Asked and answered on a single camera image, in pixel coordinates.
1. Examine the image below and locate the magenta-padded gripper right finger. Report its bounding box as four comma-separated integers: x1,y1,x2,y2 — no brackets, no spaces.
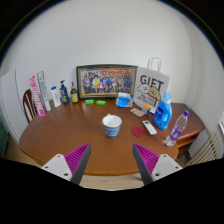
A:
131,143,184,186

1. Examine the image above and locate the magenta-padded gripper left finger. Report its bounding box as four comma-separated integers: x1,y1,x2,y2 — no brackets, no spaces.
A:
40,143,92,186

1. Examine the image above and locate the clear purple-capped water bottle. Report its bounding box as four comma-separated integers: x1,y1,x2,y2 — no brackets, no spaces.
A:
164,109,190,148

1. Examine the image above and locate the white remote control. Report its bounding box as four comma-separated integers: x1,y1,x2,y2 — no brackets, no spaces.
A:
142,119,158,136

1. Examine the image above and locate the blue printed paper cup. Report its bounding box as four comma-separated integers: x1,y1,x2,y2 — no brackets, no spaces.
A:
101,114,123,139

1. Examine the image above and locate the blue detergent bottle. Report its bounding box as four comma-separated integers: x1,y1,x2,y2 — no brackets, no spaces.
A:
152,91,173,131

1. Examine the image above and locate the small beige snack packet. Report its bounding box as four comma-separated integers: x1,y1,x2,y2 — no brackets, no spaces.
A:
129,107,146,118

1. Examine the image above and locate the colourful puzzle cube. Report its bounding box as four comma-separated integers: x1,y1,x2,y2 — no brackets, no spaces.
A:
141,104,152,115

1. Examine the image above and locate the white radiator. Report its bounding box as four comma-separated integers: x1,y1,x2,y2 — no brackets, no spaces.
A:
186,133,224,167

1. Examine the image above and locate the blue tissue pack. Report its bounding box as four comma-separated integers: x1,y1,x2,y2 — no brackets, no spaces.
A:
115,91,134,109

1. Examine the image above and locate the dark brown glass bottle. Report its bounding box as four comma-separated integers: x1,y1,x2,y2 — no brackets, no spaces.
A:
70,81,80,104

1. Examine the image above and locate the white bottle with blue cap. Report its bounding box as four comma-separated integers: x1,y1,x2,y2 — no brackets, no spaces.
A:
50,85,62,108

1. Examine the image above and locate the brown wooden chair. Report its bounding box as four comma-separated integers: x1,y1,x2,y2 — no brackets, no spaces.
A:
22,88,38,124

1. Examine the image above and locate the white paper gift bag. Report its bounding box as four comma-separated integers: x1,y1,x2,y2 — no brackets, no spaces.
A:
132,57,171,114

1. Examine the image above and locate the tall pink and white box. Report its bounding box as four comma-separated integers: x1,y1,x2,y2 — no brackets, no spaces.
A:
28,74,46,118

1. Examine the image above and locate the framed group picture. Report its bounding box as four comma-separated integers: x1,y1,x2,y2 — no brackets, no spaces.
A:
75,64,138,100

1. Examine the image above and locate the white flat panel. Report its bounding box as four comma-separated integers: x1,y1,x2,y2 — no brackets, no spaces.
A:
0,68,29,144

